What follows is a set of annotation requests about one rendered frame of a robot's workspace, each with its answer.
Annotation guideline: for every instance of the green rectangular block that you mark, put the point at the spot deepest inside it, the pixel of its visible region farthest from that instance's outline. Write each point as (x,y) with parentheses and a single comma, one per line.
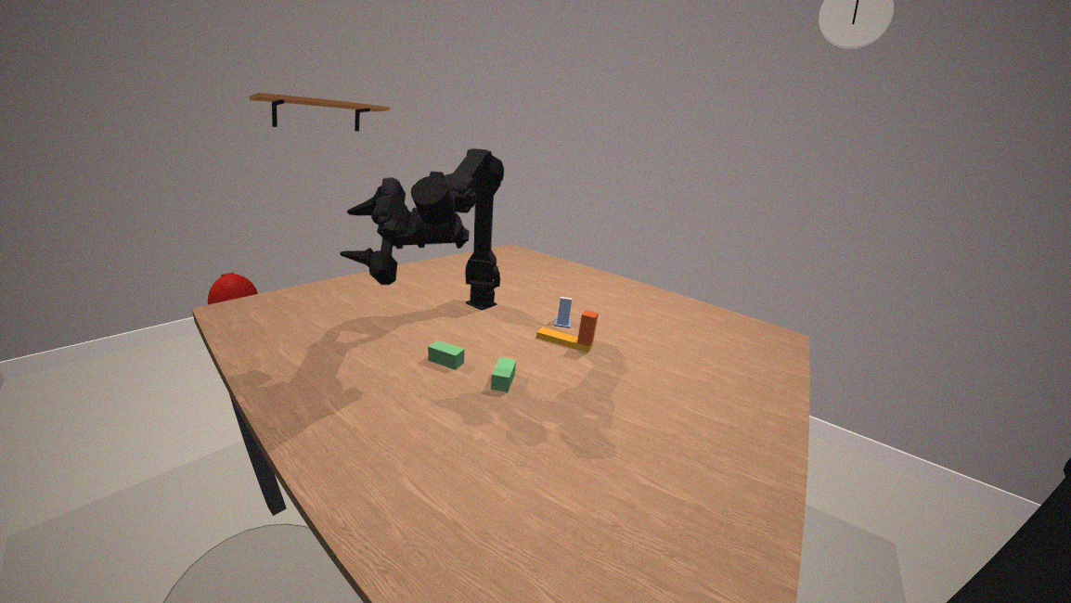
(446,354)
(503,374)

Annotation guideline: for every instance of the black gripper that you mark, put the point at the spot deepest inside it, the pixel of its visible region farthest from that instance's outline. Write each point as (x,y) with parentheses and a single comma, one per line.
(382,265)

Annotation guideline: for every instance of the orange bar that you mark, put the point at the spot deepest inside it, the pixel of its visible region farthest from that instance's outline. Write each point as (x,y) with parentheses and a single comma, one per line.
(581,343)

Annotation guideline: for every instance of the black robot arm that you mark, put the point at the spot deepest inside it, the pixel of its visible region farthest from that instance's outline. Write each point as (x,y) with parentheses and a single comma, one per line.
(438,197)

